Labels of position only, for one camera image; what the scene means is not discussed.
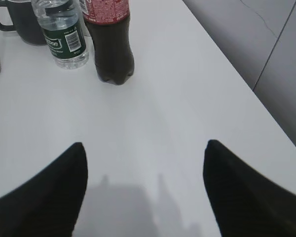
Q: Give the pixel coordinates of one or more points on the cola bottle red label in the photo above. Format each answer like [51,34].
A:
[108,23]

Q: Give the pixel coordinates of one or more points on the clear water bottle green label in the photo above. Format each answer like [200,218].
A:
[60,24]

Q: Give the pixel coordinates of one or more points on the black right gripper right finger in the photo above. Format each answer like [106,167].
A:
[244,202]

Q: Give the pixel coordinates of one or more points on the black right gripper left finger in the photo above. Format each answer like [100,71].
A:
[47,205]

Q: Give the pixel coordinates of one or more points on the dark grey ceramic mug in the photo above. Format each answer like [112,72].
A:
[24,21]

